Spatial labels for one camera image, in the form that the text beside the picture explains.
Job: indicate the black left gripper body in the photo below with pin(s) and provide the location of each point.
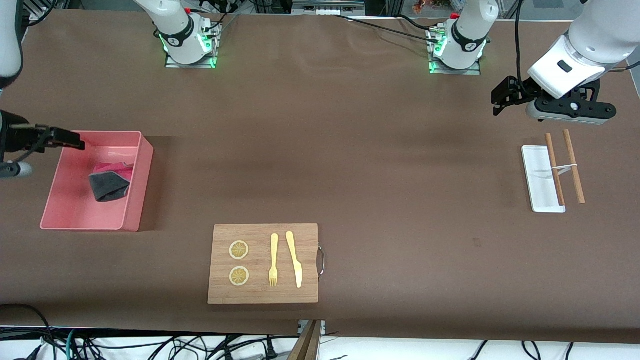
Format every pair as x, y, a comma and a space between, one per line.
523, 90

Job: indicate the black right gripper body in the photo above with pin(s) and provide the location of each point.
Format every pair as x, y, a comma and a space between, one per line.
15, 136

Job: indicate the red and grey cloth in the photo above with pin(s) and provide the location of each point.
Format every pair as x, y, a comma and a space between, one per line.
107, 187

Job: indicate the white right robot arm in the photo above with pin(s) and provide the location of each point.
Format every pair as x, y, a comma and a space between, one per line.
175, 25

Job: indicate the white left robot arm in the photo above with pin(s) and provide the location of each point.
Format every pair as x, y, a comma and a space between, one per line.
600, 35

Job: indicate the pink plastic bin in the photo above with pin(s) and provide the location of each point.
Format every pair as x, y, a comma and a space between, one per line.
75, 210

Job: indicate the white band joining rods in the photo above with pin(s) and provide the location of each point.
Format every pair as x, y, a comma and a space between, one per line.
564, 167

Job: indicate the white rectangular rack tray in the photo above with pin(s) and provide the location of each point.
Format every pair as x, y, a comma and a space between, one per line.
540, 185

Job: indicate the colourful background item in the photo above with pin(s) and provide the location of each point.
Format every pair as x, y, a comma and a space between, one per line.
422, 6

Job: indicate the brown table cover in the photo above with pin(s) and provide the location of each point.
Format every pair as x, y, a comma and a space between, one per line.
400, 200

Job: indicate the grey background device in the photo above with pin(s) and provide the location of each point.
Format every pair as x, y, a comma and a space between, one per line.
325, 7

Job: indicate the lemon slice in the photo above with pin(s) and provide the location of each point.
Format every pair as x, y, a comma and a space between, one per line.
239, 276
239, 250

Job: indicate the wooden cutting board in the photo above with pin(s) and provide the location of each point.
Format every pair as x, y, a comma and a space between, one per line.
255, 235

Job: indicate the yellow plastic fork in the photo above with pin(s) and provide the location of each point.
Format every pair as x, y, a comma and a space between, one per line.
274, 245

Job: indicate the yellow plastic knife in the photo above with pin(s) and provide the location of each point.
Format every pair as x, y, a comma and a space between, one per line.
298, 272

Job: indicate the black power plug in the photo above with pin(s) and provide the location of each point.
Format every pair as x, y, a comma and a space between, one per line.
271, 350

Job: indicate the wooden plank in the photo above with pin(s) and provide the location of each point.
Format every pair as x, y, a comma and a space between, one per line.
307, 345

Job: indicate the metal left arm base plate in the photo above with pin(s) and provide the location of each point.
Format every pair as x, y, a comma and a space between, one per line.
475, 71

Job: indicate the aluminium frame profile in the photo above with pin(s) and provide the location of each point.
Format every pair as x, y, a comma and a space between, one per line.
39, 12

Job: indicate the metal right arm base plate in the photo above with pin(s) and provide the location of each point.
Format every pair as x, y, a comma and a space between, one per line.
172, 64

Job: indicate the small metal bracket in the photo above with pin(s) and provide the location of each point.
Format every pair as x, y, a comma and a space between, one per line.
301, 327

